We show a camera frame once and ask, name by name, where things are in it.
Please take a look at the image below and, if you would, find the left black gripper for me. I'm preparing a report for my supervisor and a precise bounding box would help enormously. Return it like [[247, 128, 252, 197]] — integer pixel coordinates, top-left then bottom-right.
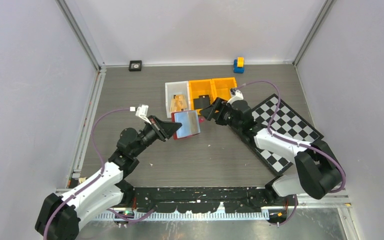
[[132, 115, 181, 157]]

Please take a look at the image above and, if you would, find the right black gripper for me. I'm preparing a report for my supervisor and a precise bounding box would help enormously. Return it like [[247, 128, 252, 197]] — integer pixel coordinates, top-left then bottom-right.
[[199, 97, 242, 132]]

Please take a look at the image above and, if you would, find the dark grey credit card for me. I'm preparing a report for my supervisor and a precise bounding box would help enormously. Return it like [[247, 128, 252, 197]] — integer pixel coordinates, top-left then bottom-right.
[[193, 94, 211, 110]]

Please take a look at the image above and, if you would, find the red card holder wallet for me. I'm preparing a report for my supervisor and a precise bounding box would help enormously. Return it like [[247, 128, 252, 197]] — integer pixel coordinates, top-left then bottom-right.
[[171, 110, 195, 140]]

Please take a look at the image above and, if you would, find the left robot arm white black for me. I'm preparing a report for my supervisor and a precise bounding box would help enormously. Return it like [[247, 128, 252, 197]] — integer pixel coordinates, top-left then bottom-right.
[[34, 115, 182, 240]]

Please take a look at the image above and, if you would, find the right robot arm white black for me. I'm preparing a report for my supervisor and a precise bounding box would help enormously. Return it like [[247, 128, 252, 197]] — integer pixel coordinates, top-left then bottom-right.
[[200, 97, 346, 205]]

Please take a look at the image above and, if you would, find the orange bin with cards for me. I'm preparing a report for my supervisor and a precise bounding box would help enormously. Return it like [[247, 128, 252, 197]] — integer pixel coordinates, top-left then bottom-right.
[[188, 78, 216, 115]]

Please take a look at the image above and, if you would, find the empty orange bin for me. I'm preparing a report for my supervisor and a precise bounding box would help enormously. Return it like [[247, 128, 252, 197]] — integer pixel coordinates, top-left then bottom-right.
[[212, 77, 238, 101]]

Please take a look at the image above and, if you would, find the white plastic bin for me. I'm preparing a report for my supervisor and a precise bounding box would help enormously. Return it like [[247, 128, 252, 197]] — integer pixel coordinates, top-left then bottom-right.
[[164, 81, 192, 118]]

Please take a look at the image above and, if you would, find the blue yellow toy block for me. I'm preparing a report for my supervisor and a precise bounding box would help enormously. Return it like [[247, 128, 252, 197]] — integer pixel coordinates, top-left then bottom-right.
[[233, 57, 245, 74]]

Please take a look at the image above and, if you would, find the small black square box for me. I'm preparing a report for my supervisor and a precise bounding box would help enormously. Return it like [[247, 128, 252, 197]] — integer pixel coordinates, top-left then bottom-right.
[[128, 60, 143, 72]]

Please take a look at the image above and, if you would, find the black white checkerboard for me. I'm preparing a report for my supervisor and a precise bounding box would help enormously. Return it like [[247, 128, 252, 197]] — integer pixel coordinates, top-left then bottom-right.
[[232, 93, 324, 176]]

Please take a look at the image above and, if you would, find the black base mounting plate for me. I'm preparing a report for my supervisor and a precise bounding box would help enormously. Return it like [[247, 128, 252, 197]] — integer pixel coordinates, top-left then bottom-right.
[[115, 186, 295, 214]]

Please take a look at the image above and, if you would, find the small beige spool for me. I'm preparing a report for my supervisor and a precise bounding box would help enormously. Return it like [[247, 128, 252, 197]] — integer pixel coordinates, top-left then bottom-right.
[[78, 177, 87, 184]]

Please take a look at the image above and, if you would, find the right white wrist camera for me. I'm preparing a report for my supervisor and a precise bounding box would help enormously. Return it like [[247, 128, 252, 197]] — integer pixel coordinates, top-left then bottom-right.
[[227, 88, 244, 104]]

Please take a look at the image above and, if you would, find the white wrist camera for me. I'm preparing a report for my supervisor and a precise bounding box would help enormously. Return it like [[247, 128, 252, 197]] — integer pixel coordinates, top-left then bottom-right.
[[227, 88, 244, 104], [129, 104, 152, 125]]

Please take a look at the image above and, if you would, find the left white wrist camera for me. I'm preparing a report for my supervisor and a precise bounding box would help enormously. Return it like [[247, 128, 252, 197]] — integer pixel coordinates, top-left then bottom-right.
[[129, 104, 152, 125]]

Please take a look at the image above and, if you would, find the aluminium rail frame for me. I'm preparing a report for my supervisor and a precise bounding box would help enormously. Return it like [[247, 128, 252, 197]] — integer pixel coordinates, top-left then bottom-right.
[[49, 185, 352, 223]]

